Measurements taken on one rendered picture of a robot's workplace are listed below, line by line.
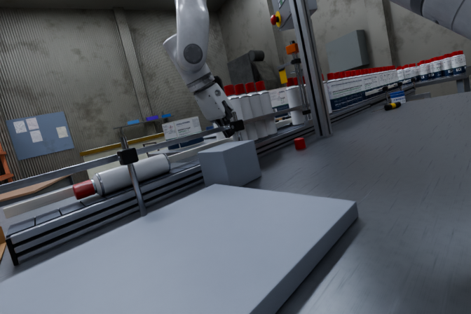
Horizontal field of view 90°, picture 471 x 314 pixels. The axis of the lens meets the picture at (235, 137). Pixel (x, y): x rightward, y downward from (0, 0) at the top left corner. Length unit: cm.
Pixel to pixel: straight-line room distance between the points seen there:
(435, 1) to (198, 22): 47
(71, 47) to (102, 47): 79
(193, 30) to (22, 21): 840
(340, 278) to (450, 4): 28
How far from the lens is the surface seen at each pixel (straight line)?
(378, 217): 34
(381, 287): 25
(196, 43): 62
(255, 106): 84
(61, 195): 63
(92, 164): 55
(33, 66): 853
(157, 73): 859
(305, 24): 92
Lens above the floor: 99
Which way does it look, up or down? 5 degrees down
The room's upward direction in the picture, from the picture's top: 13 degrees counter-clockwise
